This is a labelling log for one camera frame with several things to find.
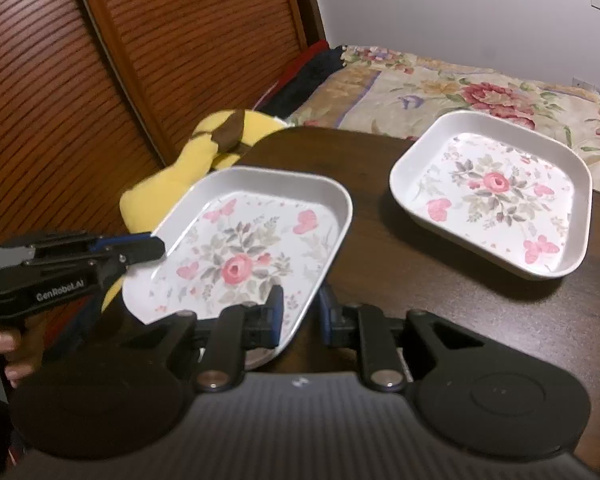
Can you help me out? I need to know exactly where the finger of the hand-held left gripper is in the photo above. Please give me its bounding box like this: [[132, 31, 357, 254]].
[[87, 232, 153, 253], [97, 236, 167, 286]]

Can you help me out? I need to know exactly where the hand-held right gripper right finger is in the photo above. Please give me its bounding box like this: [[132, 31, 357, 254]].
[[319, 284, 486, 394]]

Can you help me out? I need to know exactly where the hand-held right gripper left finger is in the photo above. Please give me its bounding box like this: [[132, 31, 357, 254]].
[[122, 284, 286, 394]]

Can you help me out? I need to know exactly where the white floral plate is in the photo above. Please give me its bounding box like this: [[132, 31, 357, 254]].
[[121, 166, 354, 368], [389, 110, 594, 281]]

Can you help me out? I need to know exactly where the person's left hand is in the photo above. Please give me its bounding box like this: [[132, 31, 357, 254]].
[[0, 329, 36, 388]]

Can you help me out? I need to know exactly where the yellow plush toy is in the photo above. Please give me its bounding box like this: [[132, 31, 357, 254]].
[[101, 108, 293, 311]]

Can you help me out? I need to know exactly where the brown louvered wardrobe door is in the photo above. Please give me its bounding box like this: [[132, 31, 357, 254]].
[[0, 0, 163, 243], [72, 0, 326, 166]]

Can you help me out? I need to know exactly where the dark navy cloth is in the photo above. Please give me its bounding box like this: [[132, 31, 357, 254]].
[[265, 47, 343, 118]]

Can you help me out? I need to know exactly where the floral bed blanket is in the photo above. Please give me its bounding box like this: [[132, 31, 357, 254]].
[[285, 45, 600, 196]]

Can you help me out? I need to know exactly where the red cloth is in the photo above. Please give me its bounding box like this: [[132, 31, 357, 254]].
[[252, 40, 328, 111]]

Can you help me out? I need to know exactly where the white wall socket strip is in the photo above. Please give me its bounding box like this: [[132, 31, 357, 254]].
[[572, 77, 600, 102]]

